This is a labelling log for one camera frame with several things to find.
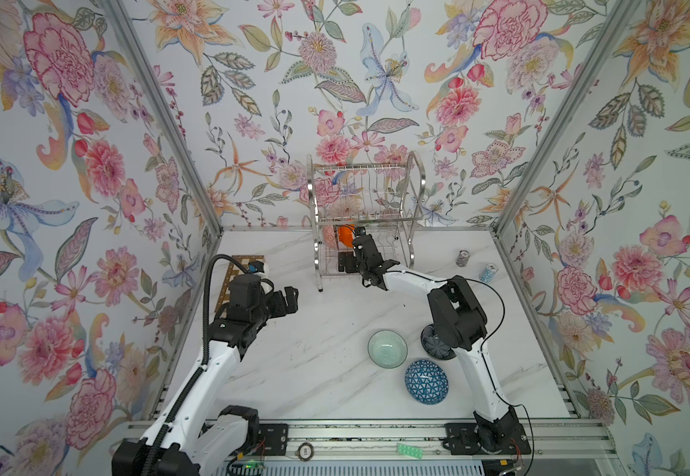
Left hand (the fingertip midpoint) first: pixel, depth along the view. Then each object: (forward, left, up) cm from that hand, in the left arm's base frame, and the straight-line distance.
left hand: (290, 291), depth 81 cm
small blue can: (+15, -65, -13) cm, 68 cm away
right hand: (+23, -17, -11) cm, 30 cm away
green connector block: (-36, -30, -15) cm, 49 cm away
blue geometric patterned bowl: (-20, -37, -17) cm, 45 cm away
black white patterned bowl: (+26, -10, -6) cm, 28 cm away
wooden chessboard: (-3, +11, +14) cm, 18 cm away
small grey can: (+23, -58, -15) cm, 64 cm away
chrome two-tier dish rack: (+45, -18, -6) cm, 49 cm away
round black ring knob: (-35, -5, -17) cm, 40 cm away
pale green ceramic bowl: (-10, -27, -16) cm, 33 cm away
